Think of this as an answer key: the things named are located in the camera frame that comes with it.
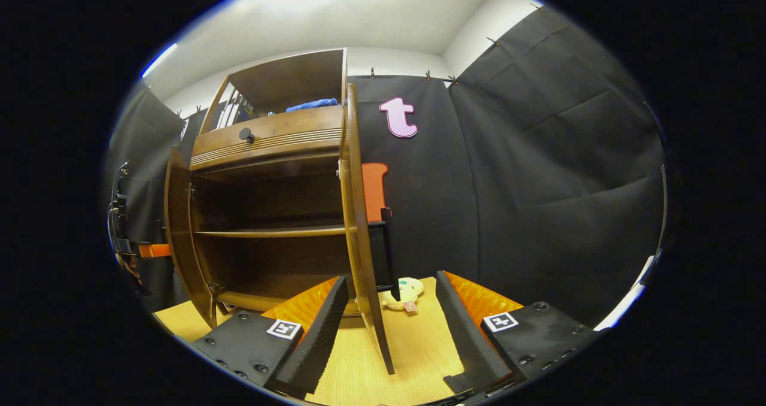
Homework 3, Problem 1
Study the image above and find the wooden double-door shoe cabinet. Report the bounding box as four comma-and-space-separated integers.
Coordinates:
189, 48, 360, 317

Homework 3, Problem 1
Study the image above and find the wooden cabinet door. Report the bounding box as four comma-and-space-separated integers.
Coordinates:
165, 147, 217, 329
338, 83, 400, 375

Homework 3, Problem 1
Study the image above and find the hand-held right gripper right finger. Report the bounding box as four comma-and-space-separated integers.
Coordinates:
435, 270, 602, 395

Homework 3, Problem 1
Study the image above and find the blue towel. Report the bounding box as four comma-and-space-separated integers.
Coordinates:
285, 98, 339, 113

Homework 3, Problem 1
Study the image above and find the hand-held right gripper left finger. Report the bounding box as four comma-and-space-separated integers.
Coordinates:
189, 275, 349, 396

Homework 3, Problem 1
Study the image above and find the black backdrop cloth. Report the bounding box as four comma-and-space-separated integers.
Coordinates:
102, 5, 668, 329

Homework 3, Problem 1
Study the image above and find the cream plush toy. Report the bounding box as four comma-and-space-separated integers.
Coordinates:
381, 277, 425, 314

